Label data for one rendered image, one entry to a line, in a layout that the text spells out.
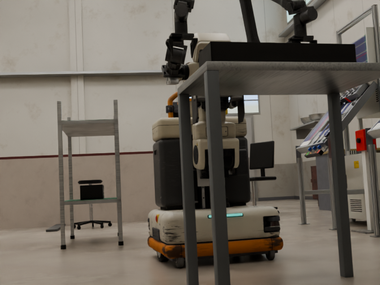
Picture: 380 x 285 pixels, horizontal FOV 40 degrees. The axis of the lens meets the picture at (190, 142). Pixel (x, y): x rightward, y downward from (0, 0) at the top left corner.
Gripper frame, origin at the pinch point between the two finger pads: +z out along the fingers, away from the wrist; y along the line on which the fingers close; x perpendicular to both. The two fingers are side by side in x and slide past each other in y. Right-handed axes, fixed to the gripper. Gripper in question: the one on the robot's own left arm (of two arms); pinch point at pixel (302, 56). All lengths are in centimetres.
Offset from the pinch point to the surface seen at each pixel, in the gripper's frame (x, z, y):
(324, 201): 453, 90, 246
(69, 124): 182, 7, -102
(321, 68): -60, 19, -24
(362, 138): 138, 28, 114
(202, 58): -32, 9, -57
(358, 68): -61, 19, -9
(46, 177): 486, 38, -127
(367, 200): 140, 75, 116
